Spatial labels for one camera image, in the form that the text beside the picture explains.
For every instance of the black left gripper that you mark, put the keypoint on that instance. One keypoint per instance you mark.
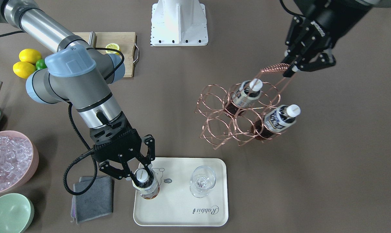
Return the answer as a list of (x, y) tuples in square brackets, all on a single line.
[(328, 18)]

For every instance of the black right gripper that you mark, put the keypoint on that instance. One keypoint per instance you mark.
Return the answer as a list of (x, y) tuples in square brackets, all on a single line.
[(149, 142)]

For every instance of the tea bottle moved to tray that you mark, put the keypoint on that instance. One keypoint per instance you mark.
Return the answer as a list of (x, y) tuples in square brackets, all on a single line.
[(148, 186)]

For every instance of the copper wire bottle basket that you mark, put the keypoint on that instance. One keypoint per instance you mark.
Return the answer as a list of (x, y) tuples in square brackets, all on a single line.
[(225, 122)]

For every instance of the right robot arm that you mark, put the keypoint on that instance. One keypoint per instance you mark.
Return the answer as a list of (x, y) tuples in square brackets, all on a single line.
[(79, 74)]

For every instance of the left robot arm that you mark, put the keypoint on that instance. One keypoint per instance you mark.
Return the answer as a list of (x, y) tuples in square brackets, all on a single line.
[(337, 17)]

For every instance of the tea bottle upper in basket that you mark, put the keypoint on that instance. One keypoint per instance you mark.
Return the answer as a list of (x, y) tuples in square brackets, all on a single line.
[(247, 94)]

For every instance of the tea bottle in basket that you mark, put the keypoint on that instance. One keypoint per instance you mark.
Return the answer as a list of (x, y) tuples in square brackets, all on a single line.
[(247, 94), (275, 122)]

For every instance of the grey folded cloth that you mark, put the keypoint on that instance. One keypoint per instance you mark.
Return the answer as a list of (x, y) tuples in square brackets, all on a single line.
[(96, 202)]

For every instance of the cream rabbit tray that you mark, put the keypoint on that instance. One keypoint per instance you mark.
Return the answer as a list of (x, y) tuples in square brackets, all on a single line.
[(175, 205)]

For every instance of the clear wine glass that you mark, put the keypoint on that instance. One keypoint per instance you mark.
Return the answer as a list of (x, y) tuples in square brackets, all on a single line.
[(202, 181)]

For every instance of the half lemon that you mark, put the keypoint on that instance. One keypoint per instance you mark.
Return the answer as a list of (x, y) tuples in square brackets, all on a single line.
[(112, 48)]

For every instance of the bamboo cutting board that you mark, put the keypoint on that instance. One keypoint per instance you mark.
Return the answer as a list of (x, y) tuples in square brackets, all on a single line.
[(126, 42)]

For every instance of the pink bowl of ice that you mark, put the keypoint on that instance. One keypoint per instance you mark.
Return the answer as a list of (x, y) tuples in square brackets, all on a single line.
[(18, 160)]

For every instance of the steel muddler black tip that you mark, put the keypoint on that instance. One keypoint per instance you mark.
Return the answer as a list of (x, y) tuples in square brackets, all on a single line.
[(92, 39)]

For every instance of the green lime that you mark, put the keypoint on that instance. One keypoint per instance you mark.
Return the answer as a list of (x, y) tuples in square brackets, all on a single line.
[(40, 64)]

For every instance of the green bowl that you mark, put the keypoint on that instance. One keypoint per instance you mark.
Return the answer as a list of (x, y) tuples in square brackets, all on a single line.
[(16, 213)]

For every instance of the lower whole lemon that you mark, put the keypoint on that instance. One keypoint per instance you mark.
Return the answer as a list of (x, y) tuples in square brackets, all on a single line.
[(23, 69)]

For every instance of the whole lemon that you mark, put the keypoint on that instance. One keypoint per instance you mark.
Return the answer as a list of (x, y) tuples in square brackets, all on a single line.
[(23, 69), (30, 55)]

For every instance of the upper whole lemon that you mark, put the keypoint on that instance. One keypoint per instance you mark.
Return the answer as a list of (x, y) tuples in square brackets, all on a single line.
[(30, 55)]

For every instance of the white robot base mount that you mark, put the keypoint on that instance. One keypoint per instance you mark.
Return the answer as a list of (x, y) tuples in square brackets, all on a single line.
[(178, 23)]

